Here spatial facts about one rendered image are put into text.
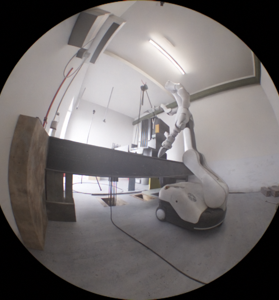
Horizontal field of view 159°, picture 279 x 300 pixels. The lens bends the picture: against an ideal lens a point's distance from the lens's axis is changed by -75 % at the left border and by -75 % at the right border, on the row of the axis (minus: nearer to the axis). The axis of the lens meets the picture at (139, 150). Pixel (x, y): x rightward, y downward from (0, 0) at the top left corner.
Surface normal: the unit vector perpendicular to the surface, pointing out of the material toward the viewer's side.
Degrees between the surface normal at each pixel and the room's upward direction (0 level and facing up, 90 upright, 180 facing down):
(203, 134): 90
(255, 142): 90
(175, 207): 90
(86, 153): 90
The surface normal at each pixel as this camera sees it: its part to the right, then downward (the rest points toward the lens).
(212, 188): -0.83, -0.16
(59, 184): 0.64, -0.11
